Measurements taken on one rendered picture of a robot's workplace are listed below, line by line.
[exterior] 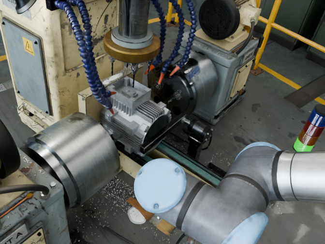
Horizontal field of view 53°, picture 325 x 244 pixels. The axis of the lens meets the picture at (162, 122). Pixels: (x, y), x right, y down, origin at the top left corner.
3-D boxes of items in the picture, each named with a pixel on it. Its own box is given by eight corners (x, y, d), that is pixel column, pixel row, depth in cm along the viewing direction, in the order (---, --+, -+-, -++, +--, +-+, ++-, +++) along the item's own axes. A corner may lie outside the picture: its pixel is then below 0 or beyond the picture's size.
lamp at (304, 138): (295, 140, 114) (300, 130, 111) (301, 131, 118) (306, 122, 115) (312, 148, 112) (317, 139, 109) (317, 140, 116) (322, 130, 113)
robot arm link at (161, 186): (169, 225, 49) (118, 192, 53) (182, 232, 61) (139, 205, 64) (199, 172, 52) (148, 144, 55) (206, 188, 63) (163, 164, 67)
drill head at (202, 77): (132, 110, 141) (135, 60, 125) (184, 75, 167) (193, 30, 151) (178, 139, 131) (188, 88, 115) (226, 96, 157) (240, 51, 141)
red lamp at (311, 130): (300, 130, 111) (305, 121, 108) (306, 122, 115) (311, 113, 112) (317, 139, 109) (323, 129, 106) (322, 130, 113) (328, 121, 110)
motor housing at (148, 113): (98, 138, 126) (97, 99, 113) (131, 115, 138) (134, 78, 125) (137, 165, 118) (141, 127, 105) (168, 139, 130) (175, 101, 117)
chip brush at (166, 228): (124, 203, 119) (124, 202, 118) (132, 195, 122) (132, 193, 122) (168, 237, 111) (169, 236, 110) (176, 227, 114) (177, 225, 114)
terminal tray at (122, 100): (106, 102, 118) (106, 86, 114) (126, 90, 125) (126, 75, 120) (130, 117, 113) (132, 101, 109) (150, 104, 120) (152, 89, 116)
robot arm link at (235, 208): (280, 196, 52) (212, 162, 57) (255, 251, 45) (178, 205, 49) (263, 229, 58) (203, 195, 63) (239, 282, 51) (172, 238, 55)
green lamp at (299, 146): (290, 149, 117) (295, 140, 114) (296, 140, 121) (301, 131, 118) (306, 157, 115) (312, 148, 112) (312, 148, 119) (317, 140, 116)
